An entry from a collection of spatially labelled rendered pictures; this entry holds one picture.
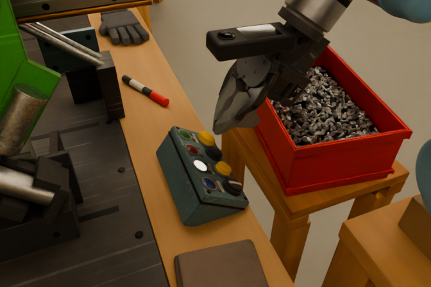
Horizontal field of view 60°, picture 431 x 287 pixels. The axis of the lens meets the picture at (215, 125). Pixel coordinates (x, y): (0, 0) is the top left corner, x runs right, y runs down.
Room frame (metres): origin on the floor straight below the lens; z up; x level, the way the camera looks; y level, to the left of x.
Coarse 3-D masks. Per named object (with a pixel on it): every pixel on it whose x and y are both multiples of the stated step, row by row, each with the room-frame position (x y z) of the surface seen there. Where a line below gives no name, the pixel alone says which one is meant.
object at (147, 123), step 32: (96, 32) 0.87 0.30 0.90; (128, 64) 0.71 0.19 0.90; (160, 64) 0.71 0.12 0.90; (128, 96) 0.59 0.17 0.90; (128, 128) 0.50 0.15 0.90; (160, 128) 0.50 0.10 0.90; (192, 128) 0.50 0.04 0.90; (160, 192) 0.35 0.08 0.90; (160, 224) 0.30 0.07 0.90; (224, 224) 0.30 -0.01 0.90; (256, 224) 0.30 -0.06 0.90; (160, 256) 0.25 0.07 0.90
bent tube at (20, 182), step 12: (0, 168) 0.30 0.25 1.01; (0, 180) 0.29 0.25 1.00; (12, 180) 0.29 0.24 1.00; (24, 180) 0.30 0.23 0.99; (0, 192) 0.28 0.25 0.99; (12, 192) 0.28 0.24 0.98; (24, 192) 0.29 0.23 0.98; (36, 192) 0.29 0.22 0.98; (48, 192) 0.30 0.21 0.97; (48, 204) 0.29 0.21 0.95
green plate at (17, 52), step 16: (0, 0) 0.38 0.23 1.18; (0, 16) 0.38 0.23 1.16; (0, 32) 0.37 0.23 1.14; (16, 32) 0.38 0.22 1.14; (0, 48) 0.36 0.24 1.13; (16, 48) 0.37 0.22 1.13; (0, 64) 0.36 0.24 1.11; (16, 64) 0.36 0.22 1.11; (0, 80) 0.35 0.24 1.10; (0, 96) 0.35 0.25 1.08
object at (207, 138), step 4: (200, 132) 0.44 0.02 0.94; (204, 132) 0.44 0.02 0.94; (200, 136) 0.43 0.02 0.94; (204, 136) 0.43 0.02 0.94; (208, 136) 0.43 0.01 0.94; (212, 136) 0.44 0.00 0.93; (204, 140) 0.42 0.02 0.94; (208, 140) 0.42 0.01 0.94; (212, 140) 0.43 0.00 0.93; (208, 144) 0.42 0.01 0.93; (212, 144) 0.43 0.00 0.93
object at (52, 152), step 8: (56, 136) 0.41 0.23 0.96; (56, 144) 0.38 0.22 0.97; (56, 152) 0.36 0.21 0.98; (64, 152) 0.35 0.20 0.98; (32, 160) 0.34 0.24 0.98; (56, 160) 0.35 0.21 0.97; (64, 160) 0.35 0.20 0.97; (72, 168) 0.35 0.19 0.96; (72, 176) 0.34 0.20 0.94; (72, 184) 0.34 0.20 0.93; (72, 192) 0.34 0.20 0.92; (80, 192) 0.34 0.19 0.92; (80, 200) 0.33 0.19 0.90
